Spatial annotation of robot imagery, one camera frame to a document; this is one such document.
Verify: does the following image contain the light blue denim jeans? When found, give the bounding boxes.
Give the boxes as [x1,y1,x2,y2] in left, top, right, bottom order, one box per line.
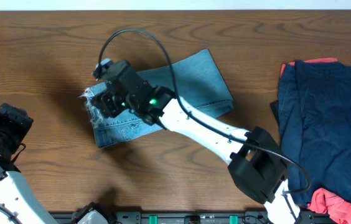
[83,49,234,148]

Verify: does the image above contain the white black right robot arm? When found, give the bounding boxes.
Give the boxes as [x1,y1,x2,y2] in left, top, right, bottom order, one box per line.
[92,60,300,223]

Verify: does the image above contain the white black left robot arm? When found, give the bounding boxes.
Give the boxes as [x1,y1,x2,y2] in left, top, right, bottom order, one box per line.
[0,103,61,223]

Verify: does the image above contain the dark navy garment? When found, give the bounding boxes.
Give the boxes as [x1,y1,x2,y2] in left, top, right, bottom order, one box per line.
[276,60,351,214]

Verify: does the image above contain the red pink garment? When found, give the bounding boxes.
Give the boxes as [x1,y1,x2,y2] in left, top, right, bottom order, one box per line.
[279,57,351,224]

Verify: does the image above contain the black rail with green clips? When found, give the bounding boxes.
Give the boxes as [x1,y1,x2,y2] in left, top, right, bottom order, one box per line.
[50,210,278,224]

